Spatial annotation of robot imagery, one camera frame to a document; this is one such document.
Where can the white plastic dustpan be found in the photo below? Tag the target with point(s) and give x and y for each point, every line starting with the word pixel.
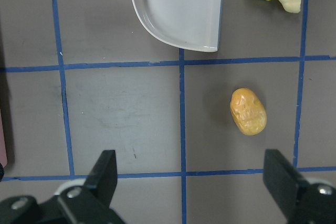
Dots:
pixel 186 24

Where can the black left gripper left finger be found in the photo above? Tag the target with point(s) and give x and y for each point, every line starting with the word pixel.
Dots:
pixel 82 202

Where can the pink bin with black bag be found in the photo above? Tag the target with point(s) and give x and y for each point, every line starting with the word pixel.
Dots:
pixel 2 145

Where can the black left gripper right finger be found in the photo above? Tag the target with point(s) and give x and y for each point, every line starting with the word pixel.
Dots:
pixel 300 199

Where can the orange potato toy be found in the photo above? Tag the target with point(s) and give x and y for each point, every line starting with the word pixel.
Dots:
pixel 248 112

